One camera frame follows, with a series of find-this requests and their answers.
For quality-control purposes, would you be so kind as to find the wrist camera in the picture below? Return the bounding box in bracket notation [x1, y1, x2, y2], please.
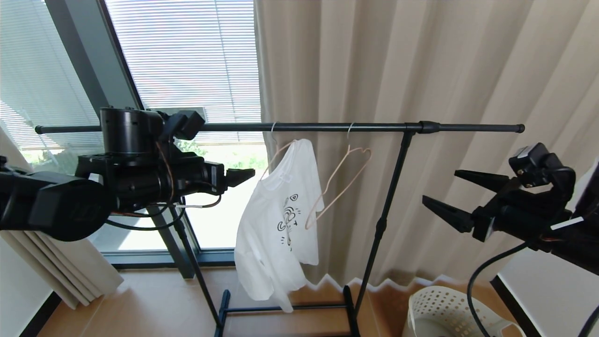
[159, 110, 206, 142]
[509, 143, 576, 189]

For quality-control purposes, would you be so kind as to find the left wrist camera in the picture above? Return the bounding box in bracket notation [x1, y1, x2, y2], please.
[159, 110, 206, 142]

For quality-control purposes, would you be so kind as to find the black clothes rack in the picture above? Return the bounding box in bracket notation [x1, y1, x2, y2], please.
[35, 121, 526, 337]

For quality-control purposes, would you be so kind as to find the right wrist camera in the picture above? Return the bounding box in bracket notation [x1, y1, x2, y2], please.
[509, 143, 576, 189]

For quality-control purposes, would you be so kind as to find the pink clothes hanger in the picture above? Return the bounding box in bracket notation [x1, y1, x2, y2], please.
[260, 122, 298, 182]
[305, 123, 373, 231]

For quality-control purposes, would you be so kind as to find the window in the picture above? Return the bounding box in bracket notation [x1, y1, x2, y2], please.
[0, 0, 270, 279]

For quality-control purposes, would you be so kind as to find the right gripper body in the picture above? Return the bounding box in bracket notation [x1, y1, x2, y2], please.
[472, 180, 574, 242]

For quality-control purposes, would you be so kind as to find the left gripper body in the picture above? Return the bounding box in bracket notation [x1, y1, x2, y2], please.
[115, 159, 227, 211]

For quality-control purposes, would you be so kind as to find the white laundry basket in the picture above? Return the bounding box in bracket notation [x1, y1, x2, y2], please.
[407, 286, 527, 337]

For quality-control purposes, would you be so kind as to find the white printed t-shirt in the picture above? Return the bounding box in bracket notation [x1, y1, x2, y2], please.
[234, 139, 325, 313]

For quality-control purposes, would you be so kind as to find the beige curtain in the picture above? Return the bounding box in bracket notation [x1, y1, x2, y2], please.
[0, 126, 124, 309]
[254, 0, 599, 288]

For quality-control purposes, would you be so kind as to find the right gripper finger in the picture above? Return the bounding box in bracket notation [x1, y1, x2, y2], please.
[454, 169, 521, 193]
[422, 195, 475, 233]

